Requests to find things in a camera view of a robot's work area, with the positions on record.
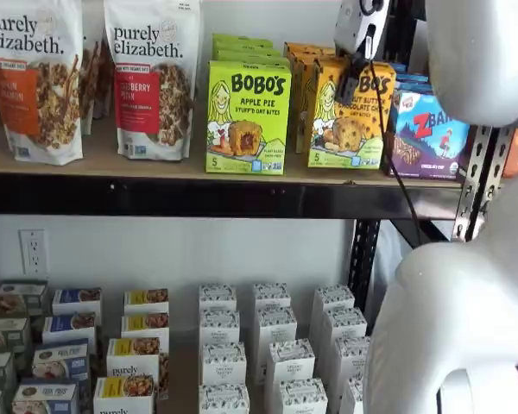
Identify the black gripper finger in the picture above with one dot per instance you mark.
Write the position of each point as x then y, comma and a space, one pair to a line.
349, 86

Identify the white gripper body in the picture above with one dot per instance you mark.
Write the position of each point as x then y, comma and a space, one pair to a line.
354, 26

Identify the orange Bobo's oat bites box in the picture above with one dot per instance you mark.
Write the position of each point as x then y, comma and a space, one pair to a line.
303, 108
306, 48
349, 138
311, 60

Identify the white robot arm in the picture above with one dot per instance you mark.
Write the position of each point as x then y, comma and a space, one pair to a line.
457, 302

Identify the blue purple ZBar box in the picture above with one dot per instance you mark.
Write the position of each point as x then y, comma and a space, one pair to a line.
414, 87
398, 67
427, 151
410, 77

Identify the green Bobo's apple pie box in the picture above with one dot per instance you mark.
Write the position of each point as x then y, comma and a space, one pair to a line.
248, 125
246, 52
263, 61
241, 41

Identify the black steel shelf beam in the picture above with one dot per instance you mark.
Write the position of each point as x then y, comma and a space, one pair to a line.
198, 198

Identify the white patterned pantry box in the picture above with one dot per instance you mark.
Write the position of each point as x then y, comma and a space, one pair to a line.
276, 325
290, 362
344, 323
351, 399
218, 295
302, 399
223, 401
223, 364
351, 358
219, 325
333, 297
271, 295

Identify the wooden shelf board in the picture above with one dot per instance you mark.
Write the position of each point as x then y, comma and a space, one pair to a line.
99, 164

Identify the yellow white granola box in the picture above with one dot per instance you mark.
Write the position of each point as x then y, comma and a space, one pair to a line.
134, 353
125, 394
144, 323
147, 297

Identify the blue white granola box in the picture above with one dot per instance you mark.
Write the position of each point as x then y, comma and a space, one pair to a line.
75, 297
60, 358
45, 397
69, 323

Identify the black diagonal rack brace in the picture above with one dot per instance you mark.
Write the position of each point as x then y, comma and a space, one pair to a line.
423, 235

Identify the granola bag red label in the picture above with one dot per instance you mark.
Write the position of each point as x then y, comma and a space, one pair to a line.
151, 86

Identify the white granola bag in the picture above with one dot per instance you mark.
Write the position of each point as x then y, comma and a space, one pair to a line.
96, 77

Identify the granola bag orange label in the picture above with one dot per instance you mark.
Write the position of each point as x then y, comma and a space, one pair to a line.
34, 86

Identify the purely elizabeth oatmeal boxes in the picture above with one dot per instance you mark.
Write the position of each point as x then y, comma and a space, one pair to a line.
183, 379

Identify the white wall outlet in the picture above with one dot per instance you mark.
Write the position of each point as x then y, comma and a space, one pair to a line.
33, 252

